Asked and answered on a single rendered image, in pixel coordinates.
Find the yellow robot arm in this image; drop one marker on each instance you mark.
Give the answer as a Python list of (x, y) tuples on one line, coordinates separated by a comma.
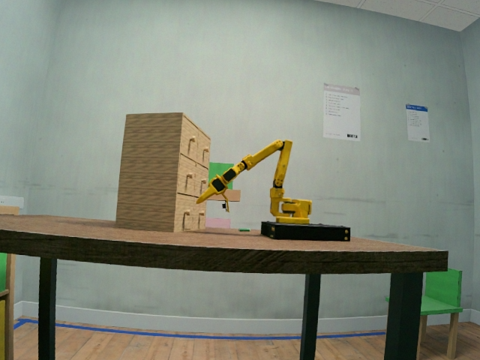
[(298, 208)]

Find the wooden chest of drawers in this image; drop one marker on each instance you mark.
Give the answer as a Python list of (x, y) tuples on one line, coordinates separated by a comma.
[(149, 171)]

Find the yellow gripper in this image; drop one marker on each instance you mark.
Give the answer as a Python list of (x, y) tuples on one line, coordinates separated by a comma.
[(215, 186)]

